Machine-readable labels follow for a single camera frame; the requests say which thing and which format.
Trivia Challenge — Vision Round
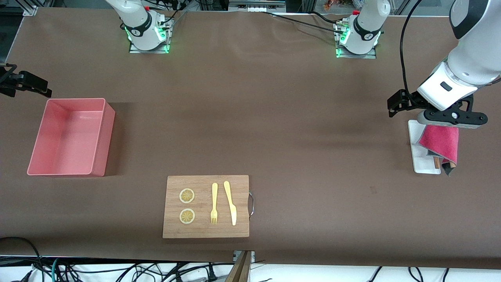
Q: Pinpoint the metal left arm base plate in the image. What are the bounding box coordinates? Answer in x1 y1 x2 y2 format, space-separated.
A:
336 47 377 59

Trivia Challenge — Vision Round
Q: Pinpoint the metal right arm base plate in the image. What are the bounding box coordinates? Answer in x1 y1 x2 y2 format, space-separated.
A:
129 39 170 54

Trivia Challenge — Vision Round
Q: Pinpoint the yellow fork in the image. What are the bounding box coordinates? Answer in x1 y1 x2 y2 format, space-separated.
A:
210 183 218 225

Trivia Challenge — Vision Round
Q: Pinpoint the wooden strip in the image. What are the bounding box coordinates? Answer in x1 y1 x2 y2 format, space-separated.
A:
225 251 252 282

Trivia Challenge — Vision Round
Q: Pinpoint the red cloth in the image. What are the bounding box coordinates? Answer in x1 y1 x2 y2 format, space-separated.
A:
418 125 459 176

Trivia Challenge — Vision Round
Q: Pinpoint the white power strip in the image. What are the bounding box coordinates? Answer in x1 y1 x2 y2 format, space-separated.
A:
228 0 287 12

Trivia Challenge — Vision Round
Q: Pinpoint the wooden cutting board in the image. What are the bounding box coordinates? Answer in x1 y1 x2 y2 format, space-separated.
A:
162 175 250 239

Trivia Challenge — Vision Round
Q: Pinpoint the white rack base tray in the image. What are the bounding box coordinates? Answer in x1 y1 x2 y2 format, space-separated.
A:
408 120 441 174

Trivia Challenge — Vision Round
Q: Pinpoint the black table cable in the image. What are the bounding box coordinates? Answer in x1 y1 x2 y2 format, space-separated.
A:
262 11 345 32

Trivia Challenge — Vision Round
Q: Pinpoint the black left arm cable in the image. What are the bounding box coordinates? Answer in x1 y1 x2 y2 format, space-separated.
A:
399 0 425 96

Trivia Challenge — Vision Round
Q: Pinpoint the black looped floor cable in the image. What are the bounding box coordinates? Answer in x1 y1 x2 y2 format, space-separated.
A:
0 237 43 282

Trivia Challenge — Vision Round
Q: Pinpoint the yellow knife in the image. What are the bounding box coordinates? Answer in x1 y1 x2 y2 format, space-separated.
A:
223 181 237 226

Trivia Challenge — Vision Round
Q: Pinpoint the pink plastic bin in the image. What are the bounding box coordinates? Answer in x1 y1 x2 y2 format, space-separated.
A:
27 98 116 177

